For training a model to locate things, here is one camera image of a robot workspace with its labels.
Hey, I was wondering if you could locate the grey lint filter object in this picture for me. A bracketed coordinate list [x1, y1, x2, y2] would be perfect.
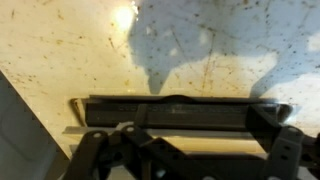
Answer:
[83, 94, 295, 132]

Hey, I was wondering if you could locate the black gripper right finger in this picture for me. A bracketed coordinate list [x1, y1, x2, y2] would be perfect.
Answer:
[245, 105, 282, 152]

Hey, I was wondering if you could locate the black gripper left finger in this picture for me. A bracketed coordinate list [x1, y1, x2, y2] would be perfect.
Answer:
[134, 104, 148, 127]

